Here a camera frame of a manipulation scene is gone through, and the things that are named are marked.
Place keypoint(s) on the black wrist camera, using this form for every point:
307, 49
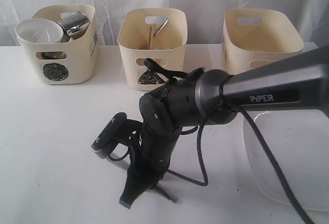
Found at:
118, 131

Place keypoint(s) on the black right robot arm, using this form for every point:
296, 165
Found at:
211, 97

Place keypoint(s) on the light wooden chopstick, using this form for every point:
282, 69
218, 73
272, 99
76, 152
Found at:
152, 36

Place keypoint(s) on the cream bin with black square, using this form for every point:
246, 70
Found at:
256, 37

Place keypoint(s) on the white square plate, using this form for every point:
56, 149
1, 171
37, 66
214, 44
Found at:
298, 140

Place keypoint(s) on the dark wooden chopstick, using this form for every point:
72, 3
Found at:
149, 37

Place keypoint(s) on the stainless steel fork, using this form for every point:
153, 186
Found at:
160, 28

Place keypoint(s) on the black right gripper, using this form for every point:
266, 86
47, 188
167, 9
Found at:
150, 159

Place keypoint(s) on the stainless steel spoon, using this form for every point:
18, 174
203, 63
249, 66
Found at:
164, 175

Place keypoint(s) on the steel mug with wire handle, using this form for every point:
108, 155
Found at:
75, 25

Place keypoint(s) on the cream bin with black triangle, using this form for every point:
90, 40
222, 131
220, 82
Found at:
168, 50

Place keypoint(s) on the cream bin with black circle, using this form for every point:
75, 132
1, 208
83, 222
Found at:
81, 53

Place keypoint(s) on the white ceramic bowl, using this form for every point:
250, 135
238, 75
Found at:
39, 31

